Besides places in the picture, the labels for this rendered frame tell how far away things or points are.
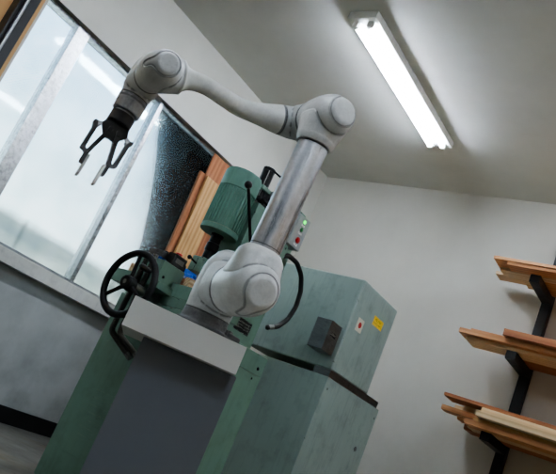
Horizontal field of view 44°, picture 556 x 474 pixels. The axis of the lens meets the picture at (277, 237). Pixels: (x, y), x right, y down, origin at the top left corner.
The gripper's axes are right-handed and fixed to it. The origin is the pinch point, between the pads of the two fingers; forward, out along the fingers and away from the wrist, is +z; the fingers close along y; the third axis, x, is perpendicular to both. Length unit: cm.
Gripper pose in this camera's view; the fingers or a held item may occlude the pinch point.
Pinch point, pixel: (89, 170)
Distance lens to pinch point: 212.7
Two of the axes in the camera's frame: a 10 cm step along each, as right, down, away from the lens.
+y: -7.7, -5.1, -3.8
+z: -4.4, 8.6, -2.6
